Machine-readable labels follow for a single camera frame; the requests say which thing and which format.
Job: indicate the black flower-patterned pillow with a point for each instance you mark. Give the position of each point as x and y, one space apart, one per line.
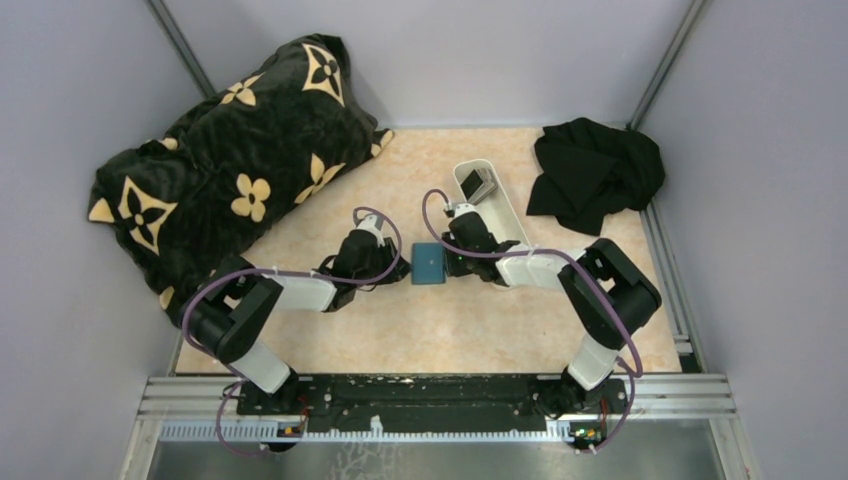
225 172

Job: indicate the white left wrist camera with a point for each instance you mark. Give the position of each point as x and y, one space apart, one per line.
372 224

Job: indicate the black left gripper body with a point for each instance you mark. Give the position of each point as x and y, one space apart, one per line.
389 266

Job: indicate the aluminium front rail frame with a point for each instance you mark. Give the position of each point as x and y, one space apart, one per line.
204 408

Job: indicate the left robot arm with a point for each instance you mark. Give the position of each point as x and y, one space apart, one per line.
229 312

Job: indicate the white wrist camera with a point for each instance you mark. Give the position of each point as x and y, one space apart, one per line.
455 210
372 224

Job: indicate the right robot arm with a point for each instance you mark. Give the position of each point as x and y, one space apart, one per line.
609 293

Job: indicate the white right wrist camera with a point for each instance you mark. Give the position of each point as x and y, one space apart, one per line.
455 210

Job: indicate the blue leather card holder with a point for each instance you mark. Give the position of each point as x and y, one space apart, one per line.
427 264

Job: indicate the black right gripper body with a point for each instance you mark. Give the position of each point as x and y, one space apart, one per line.
463 253

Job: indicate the black cloth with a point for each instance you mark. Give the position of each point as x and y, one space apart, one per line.
589 171

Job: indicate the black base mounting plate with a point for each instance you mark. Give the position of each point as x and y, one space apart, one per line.
484 403

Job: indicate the white oblong plastic bin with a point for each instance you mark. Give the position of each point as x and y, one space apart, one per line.
496 209

